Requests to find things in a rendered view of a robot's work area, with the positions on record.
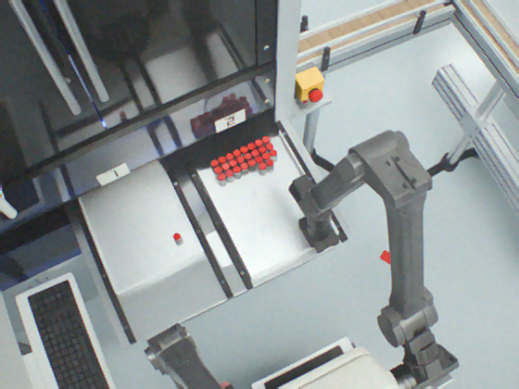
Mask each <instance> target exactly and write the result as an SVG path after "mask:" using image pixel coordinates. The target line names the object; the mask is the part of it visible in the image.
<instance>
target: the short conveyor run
mask: <svg viewBox="0 0 519 389"><path fill-rule="evenodd" d="M450 1H451V0H390V1H389V0H388V1H385V2H384V3H383V4H381V3H380V4H378V5H376V6H371V7H368V8H366V9H365V10H364V9H363V10H361V11H359V12H356V13H353V14H350V15H348V16H345V17H343V18H340V19H337V20H334V21H330V22H328V23H326V24H324V25H322V26H318V27H315V28H313V29H311V30H310V29H309V27H308V16H307V15H302V21H303V22H301V23H300V33H299V36H298V46H297V68H298V67H300V66H302V65H305V64H307V63H309V62H311V61H312V62H313V63H314V65H315V67H316V68H317V70H318V71H319V72H320V73H321V75H322V76H323V75H326V74H328V73H330V72H332V71H335V70H337V69H339V68H344V67H345V66H347V65H350V64H352V63H354V62H356V61H360V60H362V59H364V58H366V57H368V56H373V55H375V54H377V53H380V52H381V51H385V50H387V49H389V48H390V47H392V46H394V47H395V46H397V45H399V44H402V43H406V42H407V41H409V40H411V39H414V38H417V37H419V36H420V35H421V36H422V35H425V34H427V33H428V32H429V33H430V32H432V31H434V30H438V29H440V28H442V27H446V26H447V25H450V21H451V20H452V18H453V15H454V13H455V8H454V7H453V5H451V4H450Z"/></svg>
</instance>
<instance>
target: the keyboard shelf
mask: <svg viewBox="0 0 519 389"><path fill-rule="evenodd" d="M66 280H68V281H69V283H70V287H71V290H72V292H73V295H74V298H75V301H76V303H77V306H78V308H79V310H80V313H81V316H82V320H83V322H84V324H85V326H86V329H87V331H88V333H89V336H90V339H91V341H92V344H93V347H94V350H95V353H96V356H97V359H98V361H99V363H100V366H101V369H102V371H103V373H104V375H105V377H106V379H107V381H108V385H109V388H110V389H118V387H117V385H116V383H115V380H114V378H113V376H112V374H111V372H110V369H109V367H108V364H107V361H106V358H105V356H104V353H103V350H102V347H101V345H100V344H99V341H98V338H97V335H96V333H95V328H94V326H93V324H92V322H91V321H90V318H89V316H88V313H87V310H86V308H85V305H84V303H83V300H82V295H81V292H80V290H79V288H78V285H77V283H76V280H75V277H74V274H73V273H72V272H67V273H66V274H64V275H61V276H60V277H56V278H55V279H53V280H51V281H49V282H44V283H42V284H41V285H39V286H37V287H33V288H32V289H30V290H29V291H24V292H23V293H20V294H19V295H16V303H17V305H18V309H19V313H20V316H21V319H22V322H23V325H24V328H25V332H26V333H27V337H28V340H29V343H30V346H31V348H32V353H29V354H27V355H26V356H22V358H23V361H24V364H25V368H26V370H27V373H28V375H29V379H30V381H31V384H32V388H33V389H59V388H58V386H57V383H56V380H55V377H54V374H53V372H52V369H51V366H50V364H49V360H48V358H47V355H46V352H45V350H44V345H43V343H42V341H41V338H40V336H39V333H38V331H37V328H36V324H35V322H34V319H33V315H32V312H31V309H30V305H29V302H28V300H27V297H28V296H29V295H34V294H36V293H38V292H39V291H43V290H44V289H46V288H48V287H50V286H54V285H56V284H57V283H59V282H62V281H66Z"/></svg>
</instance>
